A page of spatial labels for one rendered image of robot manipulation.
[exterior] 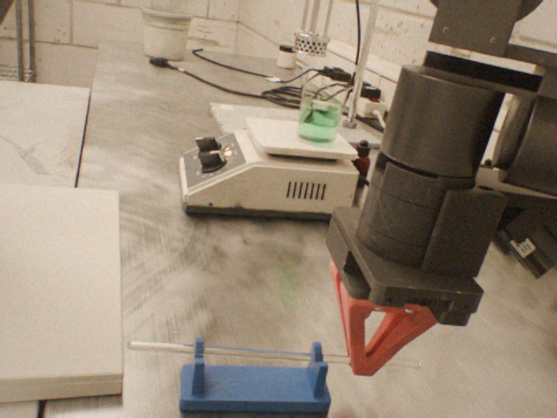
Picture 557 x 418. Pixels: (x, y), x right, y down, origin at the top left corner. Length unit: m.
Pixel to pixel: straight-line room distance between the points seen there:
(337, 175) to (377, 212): 0.31
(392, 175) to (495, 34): 0.09
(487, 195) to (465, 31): 0.09
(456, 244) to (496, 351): 0.21
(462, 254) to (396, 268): 0.04
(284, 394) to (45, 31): 2.76
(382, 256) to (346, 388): 0.13
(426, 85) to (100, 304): 0.28
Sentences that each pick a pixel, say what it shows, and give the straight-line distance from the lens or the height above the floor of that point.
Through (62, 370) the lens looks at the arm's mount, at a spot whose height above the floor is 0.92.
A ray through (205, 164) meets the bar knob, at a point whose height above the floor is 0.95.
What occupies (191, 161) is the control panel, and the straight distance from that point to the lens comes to 0.67.
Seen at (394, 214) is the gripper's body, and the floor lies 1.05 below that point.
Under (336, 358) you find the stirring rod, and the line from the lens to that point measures 0.37.
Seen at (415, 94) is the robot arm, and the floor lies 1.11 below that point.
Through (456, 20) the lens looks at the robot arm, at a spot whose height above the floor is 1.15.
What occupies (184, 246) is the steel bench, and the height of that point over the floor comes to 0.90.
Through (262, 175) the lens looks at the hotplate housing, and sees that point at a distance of 0.60.
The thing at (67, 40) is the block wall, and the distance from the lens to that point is 3.01.
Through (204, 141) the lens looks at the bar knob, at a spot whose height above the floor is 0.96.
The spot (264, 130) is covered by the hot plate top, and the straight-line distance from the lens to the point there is 0.65.
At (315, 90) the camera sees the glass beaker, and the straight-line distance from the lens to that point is 0.61.
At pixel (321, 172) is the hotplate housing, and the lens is 0.61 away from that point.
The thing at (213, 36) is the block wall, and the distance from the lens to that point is 3.04.
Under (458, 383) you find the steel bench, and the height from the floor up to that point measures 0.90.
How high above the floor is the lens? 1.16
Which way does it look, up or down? 23 degrees down
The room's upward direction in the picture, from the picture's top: 10 degrees clockwise
